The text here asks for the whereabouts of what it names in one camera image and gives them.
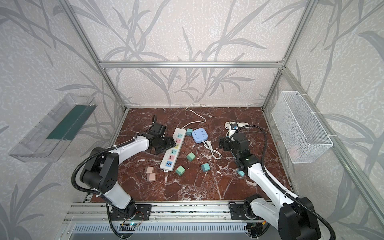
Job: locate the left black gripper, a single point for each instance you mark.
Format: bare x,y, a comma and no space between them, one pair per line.
167,144

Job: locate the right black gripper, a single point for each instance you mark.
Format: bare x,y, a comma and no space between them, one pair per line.
226,144

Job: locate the long white pastel power strip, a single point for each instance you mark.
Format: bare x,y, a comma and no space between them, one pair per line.
169,160

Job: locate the light green usb plug cube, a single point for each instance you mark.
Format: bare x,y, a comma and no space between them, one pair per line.
180,171

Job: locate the teal usb plug cube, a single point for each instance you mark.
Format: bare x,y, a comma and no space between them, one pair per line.
205,167

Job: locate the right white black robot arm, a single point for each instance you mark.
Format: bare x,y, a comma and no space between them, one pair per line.
293,217

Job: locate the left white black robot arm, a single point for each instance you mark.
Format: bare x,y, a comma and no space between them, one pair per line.
98,174

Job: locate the pink plug cube upper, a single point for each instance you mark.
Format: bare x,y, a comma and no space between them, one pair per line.
149,170

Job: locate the pink plug cube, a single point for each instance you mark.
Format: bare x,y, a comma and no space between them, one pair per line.
149,170
151,177

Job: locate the teal plug cube right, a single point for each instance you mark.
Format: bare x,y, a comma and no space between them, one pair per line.
241,173

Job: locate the teal plug cube near strip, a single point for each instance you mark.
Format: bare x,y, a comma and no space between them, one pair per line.
189,132

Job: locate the pink plug cube lower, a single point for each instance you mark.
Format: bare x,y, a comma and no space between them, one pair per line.
151,177

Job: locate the square blue power strip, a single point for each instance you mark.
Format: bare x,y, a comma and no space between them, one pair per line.
200,135

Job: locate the white wire mesh basket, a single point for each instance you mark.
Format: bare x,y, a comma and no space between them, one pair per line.
302,133

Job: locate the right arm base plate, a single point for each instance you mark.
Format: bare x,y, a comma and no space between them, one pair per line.
238,211

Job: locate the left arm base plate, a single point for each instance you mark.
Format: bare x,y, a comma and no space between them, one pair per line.
139,212

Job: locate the aluminium front rail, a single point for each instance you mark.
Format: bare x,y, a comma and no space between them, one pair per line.
162,212

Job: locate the clear plastic wall tray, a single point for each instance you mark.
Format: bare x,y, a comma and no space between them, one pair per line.
50,138

